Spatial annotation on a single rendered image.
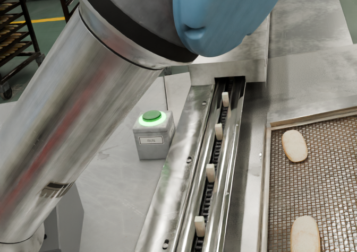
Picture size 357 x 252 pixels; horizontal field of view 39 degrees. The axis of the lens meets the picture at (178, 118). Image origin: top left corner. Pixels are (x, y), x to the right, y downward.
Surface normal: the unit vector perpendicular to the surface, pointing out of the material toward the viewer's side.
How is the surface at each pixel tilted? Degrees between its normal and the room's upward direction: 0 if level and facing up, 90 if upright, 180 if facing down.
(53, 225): 40
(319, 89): 0
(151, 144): 90
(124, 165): 0
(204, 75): 90
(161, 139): 90
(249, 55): 0
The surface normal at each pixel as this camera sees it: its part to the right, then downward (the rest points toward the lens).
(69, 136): 0.10, 0.59
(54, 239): -0.07, -0.36
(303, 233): -0.35, -0.72
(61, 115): -0.13, 0.45
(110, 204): -0.15, -0.87
